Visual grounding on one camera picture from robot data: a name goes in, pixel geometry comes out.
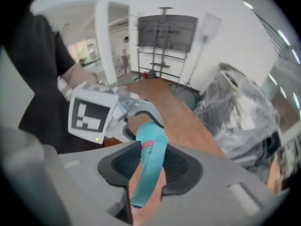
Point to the person's left hand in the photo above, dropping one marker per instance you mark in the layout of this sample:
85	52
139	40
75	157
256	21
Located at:
64	88

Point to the black monitor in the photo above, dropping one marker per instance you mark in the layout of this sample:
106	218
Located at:
178	32

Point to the person's left forearm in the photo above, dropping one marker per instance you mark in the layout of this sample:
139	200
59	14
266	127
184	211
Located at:
80	75

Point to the plastic-wrapped pallet load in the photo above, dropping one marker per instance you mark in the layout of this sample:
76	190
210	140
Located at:
237	116

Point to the tripod light stand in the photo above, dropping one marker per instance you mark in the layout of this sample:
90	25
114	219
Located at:
210	25

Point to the small red tool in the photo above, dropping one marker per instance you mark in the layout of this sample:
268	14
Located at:
148	75

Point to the person's black shirt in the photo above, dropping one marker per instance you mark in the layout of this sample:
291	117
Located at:
40	79

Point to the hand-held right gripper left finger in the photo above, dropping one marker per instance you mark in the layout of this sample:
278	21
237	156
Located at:
94	192

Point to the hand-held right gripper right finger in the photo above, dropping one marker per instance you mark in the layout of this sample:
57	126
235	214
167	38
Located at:
211	196

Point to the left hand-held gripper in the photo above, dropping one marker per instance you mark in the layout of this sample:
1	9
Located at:
89	112

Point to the black metal monitor stand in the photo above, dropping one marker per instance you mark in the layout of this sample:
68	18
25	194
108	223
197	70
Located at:
162	66

